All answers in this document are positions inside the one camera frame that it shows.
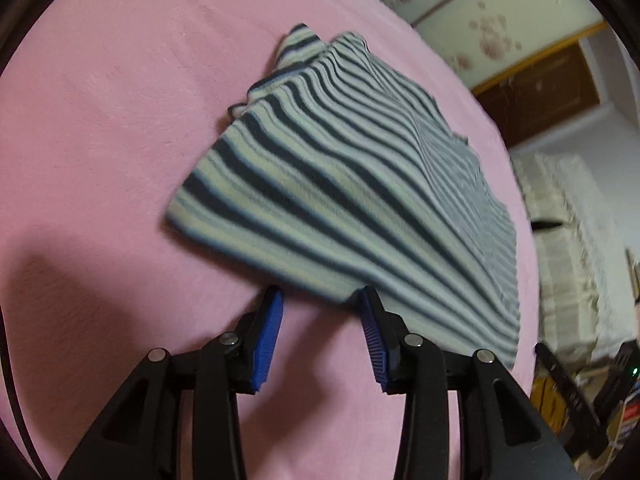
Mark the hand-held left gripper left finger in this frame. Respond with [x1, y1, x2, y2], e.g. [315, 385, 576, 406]
[57, 286, 284, 480]

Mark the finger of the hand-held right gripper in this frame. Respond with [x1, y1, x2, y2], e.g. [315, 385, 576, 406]
[535, 342, 608, 458]

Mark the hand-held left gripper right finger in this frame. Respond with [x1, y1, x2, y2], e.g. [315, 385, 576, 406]
[360, 286, 581, 480]

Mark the striped long-sleeve shirt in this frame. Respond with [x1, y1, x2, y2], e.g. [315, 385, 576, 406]
[165, 22, 523, 371]

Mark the white lace-covered furniture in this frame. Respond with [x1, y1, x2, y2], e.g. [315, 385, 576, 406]
[510, 152, 640, 376]

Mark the pink blanket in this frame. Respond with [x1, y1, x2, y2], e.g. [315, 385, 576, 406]
[0, 0, 543, 480]

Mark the brown wooden cabinet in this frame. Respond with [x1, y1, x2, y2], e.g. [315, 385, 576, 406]
[472, 35, 603, 148]

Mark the floral wardrobe door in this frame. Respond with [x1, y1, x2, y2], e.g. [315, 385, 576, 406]
[325, 0, 608, 93]

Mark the black cable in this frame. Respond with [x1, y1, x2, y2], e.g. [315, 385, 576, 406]
[0, 305, 38, 466]

